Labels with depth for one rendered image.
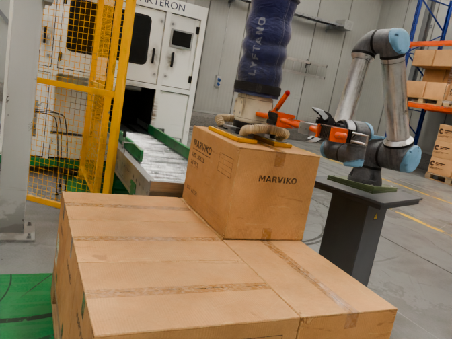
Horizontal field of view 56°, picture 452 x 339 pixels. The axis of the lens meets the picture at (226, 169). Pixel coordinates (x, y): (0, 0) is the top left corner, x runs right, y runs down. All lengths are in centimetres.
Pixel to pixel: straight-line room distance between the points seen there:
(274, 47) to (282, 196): 66
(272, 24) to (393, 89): 69
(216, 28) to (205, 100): 191
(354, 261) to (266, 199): 84
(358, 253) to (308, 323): 118
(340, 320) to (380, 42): 133
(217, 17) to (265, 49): 996
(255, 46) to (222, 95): 1001
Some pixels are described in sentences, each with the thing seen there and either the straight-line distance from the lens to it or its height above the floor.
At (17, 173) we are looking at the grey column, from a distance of 298.
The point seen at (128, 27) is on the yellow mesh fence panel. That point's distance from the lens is 300.
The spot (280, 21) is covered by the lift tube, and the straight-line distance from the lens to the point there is 201.
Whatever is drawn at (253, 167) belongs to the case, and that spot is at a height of 87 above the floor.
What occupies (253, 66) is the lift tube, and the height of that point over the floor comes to 128.
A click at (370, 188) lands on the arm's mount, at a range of 242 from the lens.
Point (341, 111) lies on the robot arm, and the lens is 221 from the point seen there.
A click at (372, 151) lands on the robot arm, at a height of 97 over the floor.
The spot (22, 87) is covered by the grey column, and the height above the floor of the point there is 95.
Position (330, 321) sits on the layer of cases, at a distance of 144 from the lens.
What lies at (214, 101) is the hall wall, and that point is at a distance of 1191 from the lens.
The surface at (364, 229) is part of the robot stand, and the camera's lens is 248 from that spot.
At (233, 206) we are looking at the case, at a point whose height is 69.
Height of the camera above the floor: 116
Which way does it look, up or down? 11 degrees down
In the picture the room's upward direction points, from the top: 10 degrees clockwise
